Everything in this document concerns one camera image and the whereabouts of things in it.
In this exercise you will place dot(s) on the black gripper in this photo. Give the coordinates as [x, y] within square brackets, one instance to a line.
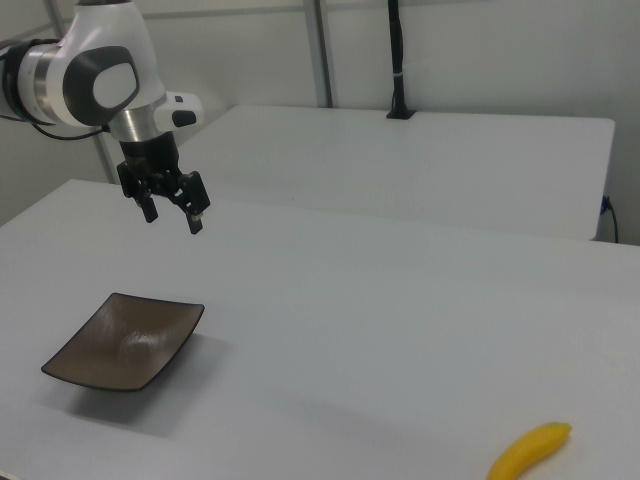
[150, 160]

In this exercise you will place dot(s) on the yellow banana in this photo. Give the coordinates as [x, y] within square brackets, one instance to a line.
[525, 450]

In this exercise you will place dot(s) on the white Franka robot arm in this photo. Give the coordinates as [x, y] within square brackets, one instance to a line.
[115, 30]

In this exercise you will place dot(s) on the brown square ceramic plate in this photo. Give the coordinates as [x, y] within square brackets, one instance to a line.
[125, 340]

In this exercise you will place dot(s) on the white side table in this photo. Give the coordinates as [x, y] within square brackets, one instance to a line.
[400, 165]

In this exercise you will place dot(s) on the grey metal frame post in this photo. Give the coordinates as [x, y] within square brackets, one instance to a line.
[320, 50]
[106, 160]

